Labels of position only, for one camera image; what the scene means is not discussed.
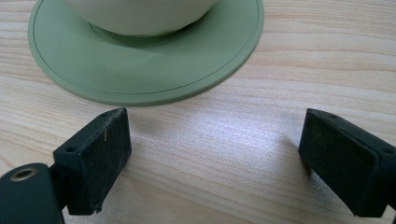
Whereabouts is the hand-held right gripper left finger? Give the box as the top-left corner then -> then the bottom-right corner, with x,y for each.
52,107 -> 133,217

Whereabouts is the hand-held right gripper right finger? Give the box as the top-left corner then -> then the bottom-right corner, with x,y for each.
298,107 -> 396,218

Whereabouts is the cream ceramic bowl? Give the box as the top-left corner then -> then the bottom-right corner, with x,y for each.
64,0 -> 219,38

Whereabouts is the green round coaster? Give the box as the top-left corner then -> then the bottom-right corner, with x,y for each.
27,0 -> 265,108

